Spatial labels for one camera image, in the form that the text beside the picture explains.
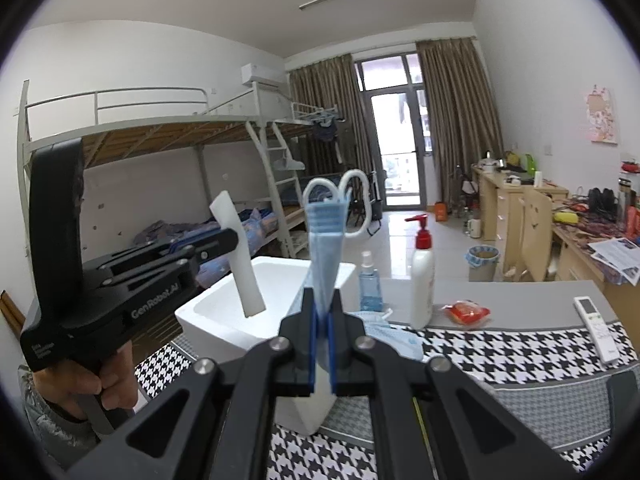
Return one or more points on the person's left forearm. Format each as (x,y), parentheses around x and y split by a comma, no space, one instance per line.
(45,420)

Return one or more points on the white lotion pump bottle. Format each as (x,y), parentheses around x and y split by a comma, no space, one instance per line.
(422,285)

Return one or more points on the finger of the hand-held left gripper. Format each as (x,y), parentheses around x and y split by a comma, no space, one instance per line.
(150,261)
(220,242)

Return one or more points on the trash bin with blue liner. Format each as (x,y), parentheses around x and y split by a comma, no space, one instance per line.
(484,265)

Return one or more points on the white jug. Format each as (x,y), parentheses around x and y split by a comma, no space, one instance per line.
(475,228)

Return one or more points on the white remote control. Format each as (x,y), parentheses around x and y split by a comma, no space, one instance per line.
(597,327)

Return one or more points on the printed papers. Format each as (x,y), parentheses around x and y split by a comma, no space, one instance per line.
(617,257)

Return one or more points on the black folding chair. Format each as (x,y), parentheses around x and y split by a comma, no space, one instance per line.
(376,195)

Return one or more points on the steel thermos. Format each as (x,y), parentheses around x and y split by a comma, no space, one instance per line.
(623,200)

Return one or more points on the blue plaid blanket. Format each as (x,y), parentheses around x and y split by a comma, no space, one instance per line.
(260,222)

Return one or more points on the light wooden desk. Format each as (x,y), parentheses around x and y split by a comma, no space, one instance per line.
(495,200)

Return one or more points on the person's left hand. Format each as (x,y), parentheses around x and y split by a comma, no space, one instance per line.
(117,385)

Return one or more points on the red snack packet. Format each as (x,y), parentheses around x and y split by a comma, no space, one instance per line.
(465,312)

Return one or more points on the orange bottle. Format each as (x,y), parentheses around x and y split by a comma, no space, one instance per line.
(440,212)

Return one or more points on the glass balcony door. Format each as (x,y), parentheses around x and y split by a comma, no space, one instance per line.
(395,135)

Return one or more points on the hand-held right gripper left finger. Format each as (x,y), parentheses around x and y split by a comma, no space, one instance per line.
(310,345)

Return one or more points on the white air conditioner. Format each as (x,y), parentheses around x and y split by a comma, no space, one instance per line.
(262,74)

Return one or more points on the houndstooth tablecloth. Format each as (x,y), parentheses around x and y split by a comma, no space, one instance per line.
(500,355)

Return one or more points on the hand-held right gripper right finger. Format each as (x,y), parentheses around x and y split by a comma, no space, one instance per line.
(333,355)

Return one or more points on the wooden desk with patterned cover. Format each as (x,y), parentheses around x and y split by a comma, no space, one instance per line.
(575,255)

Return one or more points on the blue spray bottle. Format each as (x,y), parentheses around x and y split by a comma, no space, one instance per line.
(371,290)

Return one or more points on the green container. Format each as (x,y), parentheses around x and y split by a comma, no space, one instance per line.
(530,162)

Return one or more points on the pink wall poster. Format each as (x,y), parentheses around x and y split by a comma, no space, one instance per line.
(600,115)

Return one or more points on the wooden chair with smiley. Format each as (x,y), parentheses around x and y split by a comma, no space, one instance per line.
(535,225)

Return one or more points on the white foam strip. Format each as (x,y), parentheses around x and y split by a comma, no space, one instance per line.
(240,270)

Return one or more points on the blue face mask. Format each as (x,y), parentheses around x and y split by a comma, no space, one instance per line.
(395,337)
(325,240)

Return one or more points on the white metal bunk bed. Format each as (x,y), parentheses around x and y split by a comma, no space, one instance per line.
(150,132)
(310,115)

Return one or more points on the white foam box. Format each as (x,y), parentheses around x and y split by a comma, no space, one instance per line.
(210,310)

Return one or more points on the brown curtain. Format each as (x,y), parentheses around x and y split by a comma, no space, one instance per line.
(325,90)
(460,110)

